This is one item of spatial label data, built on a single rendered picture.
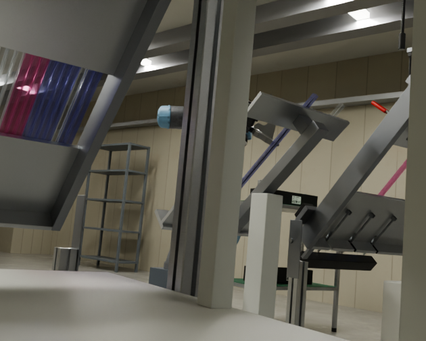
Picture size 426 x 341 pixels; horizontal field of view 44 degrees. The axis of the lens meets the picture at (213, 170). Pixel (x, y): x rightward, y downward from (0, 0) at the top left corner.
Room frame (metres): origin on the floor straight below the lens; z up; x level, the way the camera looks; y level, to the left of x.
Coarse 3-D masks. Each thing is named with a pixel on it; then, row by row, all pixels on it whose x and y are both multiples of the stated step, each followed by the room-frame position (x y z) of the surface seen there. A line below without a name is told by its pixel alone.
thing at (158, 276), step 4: (152, 268) 1.99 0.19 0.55; (156, 268) 1.98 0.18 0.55; (160, 268) 1.99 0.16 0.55; (152, 272) 1.99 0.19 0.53; (156, 272) 1.97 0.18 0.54; (160, 272) 1.96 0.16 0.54; (164, 272) 1.94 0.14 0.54; (152, 276) 1.99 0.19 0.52; (156, 276) 1.97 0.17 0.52; (160, 276) 1.96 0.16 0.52; (164, 276) 1.94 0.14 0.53; (152, 280) 1.98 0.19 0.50; (156, 280) 1.97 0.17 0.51; (160, 280) 1.96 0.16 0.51; (164, 280) 1.94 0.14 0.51; (152, 284) 1.98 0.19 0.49; (156, 284) 1.97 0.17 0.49; (160, 284) 1.95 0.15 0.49; (164, 284) 1.94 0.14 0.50
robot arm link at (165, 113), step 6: (162, 108) 1.67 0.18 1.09; (168, 108) 1.66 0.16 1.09; (174, 108) 1.66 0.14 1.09; (180, 108) 1.66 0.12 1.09; (162, 114) 1.66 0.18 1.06; (168, 114) 1.65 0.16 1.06; (174, 114) 1.65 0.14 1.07; (180, 114) 1.65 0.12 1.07; (162, 120) 1.66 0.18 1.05; (168, 120) 1.66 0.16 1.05; (174, 120) 1.65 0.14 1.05; (180, 120) 1.65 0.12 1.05; (162, 126) 1.68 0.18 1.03; (168, 126) 1.67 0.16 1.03; (174, 126) 1.67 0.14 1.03; (180, 126) 1.67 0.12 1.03
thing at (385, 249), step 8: (320, 240) 1.62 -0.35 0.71; (328, 240) 1.64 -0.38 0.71; (336, 240) 1.67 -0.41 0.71; (344, 240) 1.69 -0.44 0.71; (312, 248) 1.58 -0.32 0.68; (320, 248) 1.60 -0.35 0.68; (328, 248) 1.61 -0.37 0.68; (336, 248) 1.63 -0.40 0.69; (344, 248) 1.65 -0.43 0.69; (352, 248) 1.68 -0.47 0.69; (360, 248) 1.70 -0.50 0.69; (368, 248) 1.73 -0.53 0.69; (376, 248) 1.76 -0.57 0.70; (384, 248) 1.78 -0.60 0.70; (392, 248) 1.81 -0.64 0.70; (400, 248) 1.84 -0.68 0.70
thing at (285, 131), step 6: (312, 96) 1.26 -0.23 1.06; (306, 102) 1.28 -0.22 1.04; (312, 102) 1.27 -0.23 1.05; (282, 132) 1.33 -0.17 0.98; (288, 132) 1.33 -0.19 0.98; (276, 138) 1.35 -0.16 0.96; (282, 138) 1.35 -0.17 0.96; (270, 144) 1.36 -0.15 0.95; (276, 144) 1.36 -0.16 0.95; (270, 150) 1.37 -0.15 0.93; (264, 156) 1.38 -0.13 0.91; (258, 162) 1.39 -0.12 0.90; (252, 168) 1.41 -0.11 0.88; (246, 174) 1.43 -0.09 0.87; (252, 174) 1.42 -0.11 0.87; (246, 180) 1.44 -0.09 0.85
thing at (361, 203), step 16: (352, 208) 1.58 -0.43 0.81; (368, 208) 1.61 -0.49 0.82; (384, 208) 1.65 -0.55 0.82; (400, 208) 1.68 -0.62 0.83; (336, 224) 1.61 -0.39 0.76; (352, 224) 1.64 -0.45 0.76; (368, 224) 1.68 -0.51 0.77; (384, 224) 1.71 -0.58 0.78; (400, 224) 1.75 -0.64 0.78; (368, 240) 1.75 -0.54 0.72; (384, 240) 1.79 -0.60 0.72; (400, 240) 1.84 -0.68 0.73
